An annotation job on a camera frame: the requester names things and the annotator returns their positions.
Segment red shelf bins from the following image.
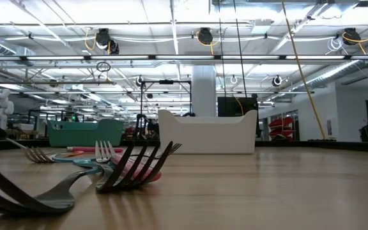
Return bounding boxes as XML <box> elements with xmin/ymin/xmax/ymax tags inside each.
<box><xmin>268</xmin><ymin>116</ymin><xmax>296</xmax><ymax>141</ymax></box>

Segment yellow cable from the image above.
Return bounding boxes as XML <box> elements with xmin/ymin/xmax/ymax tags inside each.
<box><xmin>280</xmin><ymin>0</ymin><xmax>327</xmax><ymax>141</ymax></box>

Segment black background gantry frame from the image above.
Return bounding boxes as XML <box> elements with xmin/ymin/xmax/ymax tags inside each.
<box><xmin>140</xmin><ymin>79</ymin><xmax>193</xmax><ymax>118</ymax></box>

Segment orange handled silver fork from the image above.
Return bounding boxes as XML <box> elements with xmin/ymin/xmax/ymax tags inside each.
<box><xmin>22</xmin><ymin>145</ymin><xmax>85</xmax><ymax>164</ymax></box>

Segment thin black hanging cable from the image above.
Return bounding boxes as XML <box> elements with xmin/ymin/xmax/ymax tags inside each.
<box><xmin>218</xmin><ymin>0</ymin><xmax>227</xmax><ymax>98</ymax></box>

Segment black hanging cable ring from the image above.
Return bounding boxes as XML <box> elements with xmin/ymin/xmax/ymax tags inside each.
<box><xmin>95</xmin><ymin>61</ymin><xmax>112</xmax><ymax>73</ymax></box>

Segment white round pillar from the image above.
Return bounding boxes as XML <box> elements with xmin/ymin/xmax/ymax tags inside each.
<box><xmin>191</xmin><ymin>65</ymin><xmax>218</xmax><ymax>118</ymax></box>

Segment black aluminium table frame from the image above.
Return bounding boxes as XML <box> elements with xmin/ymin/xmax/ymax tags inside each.
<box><xmin>0</xmin><ymin>139</ymin><xmax>368</xmax><ymax>153</ymax></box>

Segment long ceiling light bar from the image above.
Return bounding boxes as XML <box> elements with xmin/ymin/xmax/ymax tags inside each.
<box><xmin>0</xmin><ymin>54</ymin><xmax>368</xmax><ymax>62</ymax></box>

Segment teal plastic bin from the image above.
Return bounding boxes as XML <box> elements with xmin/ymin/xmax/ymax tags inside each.
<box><xmin>47</xmin><ymin>118</ymin><xmax>125</xmax><ymax>148</ymax></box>

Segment white plastic bin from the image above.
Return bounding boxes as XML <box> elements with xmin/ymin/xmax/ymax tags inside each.
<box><xmin>157</xmin><ymin>109</ymin><xmax>258</xmax><ymax>155</ymax></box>

